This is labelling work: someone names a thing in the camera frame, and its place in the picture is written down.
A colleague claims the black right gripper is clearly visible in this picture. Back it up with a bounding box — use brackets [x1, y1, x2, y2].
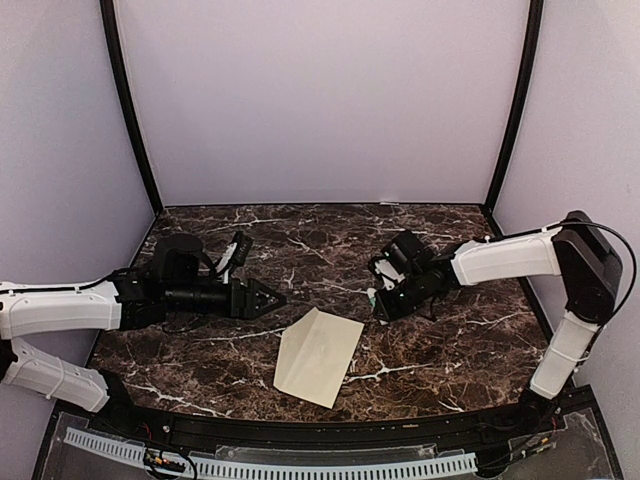
[374, 270, 429, 322]

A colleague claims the green white glue stick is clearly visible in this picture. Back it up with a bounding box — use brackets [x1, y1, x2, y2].
[366, 288, 377, 308]

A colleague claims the cream paper envelope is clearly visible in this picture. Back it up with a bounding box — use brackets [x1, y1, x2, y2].
[273, 307, 364, 409]

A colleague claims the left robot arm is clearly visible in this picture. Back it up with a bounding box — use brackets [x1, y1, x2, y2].
[1, 232, 286, 436]

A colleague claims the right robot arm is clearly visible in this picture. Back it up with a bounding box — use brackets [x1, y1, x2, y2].
[367, 210, 630, 434]

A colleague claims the black curved front rail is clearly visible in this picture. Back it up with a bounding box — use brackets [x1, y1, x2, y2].
[90, 392, 568, 452]

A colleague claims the white slotted cable duct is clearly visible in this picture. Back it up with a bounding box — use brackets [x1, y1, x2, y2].
[63, 427, 477, 479]

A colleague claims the right black frame post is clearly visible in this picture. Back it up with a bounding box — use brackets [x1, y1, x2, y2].
[483, 0, 544, 217]

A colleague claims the black frame post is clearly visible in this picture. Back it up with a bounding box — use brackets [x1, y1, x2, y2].
[483, 0, 544, 217]
[99, 0, 164, 216]

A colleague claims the left black frame post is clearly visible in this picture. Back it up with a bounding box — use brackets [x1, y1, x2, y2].
[99, 0, 164, 216]

